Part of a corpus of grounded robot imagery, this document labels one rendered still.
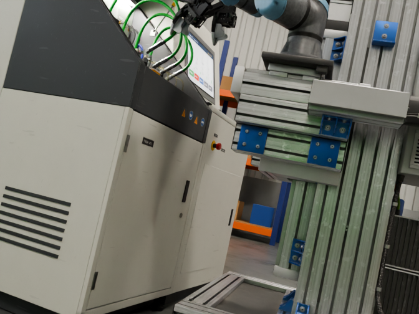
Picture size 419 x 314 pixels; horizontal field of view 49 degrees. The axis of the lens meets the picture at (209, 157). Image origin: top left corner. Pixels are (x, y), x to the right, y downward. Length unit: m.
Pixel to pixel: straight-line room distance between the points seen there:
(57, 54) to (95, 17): 0.20
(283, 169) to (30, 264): 0.93
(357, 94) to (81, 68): 0.95
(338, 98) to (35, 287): 1.17
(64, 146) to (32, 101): 0.24
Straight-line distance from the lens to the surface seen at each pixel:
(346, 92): 1.35
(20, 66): 1.90
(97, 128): 1.61
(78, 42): 1.76
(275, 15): 1.49
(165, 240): 2.00
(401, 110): 1.35
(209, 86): 2.80
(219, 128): 2.30
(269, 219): 7.11
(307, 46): 1.52
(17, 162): 1.81
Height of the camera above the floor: 0.57
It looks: 4 degrees up
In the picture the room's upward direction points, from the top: 12 degrees clockwise
